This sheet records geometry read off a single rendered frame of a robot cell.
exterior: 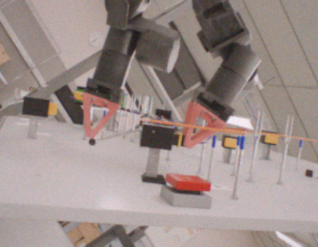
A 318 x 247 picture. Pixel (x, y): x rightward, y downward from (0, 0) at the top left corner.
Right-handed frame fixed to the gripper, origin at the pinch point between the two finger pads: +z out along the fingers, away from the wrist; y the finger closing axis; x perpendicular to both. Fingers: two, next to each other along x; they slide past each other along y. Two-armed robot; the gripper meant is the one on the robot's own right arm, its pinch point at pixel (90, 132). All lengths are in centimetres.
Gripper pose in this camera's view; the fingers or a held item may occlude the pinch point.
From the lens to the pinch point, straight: 77.2
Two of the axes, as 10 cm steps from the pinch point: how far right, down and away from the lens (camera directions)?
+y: -1.0, -0.8, 9.9
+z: -3.3, 9.4, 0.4
